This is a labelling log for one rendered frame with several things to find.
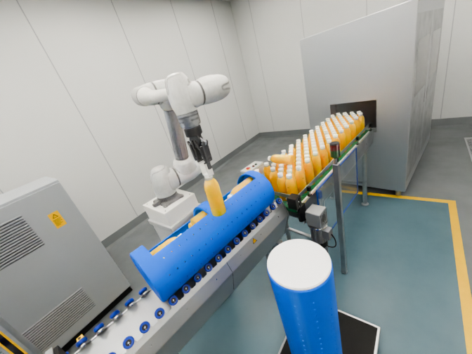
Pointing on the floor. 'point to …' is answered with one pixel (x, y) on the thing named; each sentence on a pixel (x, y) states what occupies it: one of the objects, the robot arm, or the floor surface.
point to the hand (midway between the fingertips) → (206, 168)
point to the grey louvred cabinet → (53, 267)
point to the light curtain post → (15, 341)
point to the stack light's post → (340, 215)
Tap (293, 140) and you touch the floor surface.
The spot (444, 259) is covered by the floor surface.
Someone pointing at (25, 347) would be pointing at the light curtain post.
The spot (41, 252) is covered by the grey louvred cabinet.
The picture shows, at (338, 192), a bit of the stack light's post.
